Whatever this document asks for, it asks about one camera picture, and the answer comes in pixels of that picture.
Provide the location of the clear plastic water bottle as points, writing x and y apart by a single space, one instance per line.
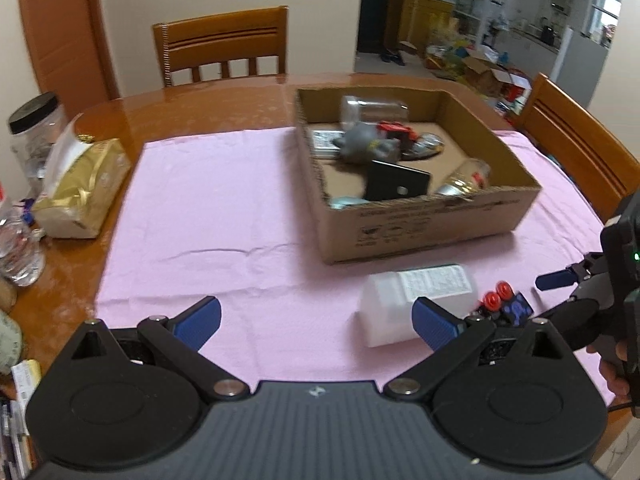
17 245

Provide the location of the stack of books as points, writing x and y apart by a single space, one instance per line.
15 425

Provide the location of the wooden door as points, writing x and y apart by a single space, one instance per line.
65 45

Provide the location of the pink table cloth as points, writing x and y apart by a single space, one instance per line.
225 220

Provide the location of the person's right hand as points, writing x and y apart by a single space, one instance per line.
614 379

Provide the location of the clear plastic jar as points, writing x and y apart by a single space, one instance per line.
375 109

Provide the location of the gold foil packet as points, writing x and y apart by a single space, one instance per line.
85 185

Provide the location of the small white box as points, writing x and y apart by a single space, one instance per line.
325 140

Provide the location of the plastic jar with black lid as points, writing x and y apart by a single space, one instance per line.
32 135

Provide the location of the black case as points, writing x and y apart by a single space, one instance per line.
395 180

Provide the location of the open cardboard carton on floor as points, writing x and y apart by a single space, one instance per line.
492 75

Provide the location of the dark shoes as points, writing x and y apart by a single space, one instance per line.
392 57

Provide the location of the grey toy figure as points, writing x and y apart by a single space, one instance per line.
362 142

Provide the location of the yellow wooden cabinet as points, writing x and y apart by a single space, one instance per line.
425 20

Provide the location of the cardboard box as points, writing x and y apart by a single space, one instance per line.
425 225

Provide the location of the white plastic bottle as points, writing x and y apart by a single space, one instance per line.
400 300

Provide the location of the blue toy car red wheels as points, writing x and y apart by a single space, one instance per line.
515 307

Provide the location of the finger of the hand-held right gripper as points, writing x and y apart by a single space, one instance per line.
555 279
560 313

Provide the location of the teal round lid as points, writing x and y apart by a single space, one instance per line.
347 202

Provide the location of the grey refrigerator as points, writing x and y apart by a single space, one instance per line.
587 65

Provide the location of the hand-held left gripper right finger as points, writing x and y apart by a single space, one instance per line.
435 322

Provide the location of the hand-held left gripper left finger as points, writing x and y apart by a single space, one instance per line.
197 322

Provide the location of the pale green cloth bundle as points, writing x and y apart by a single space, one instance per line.
9 342

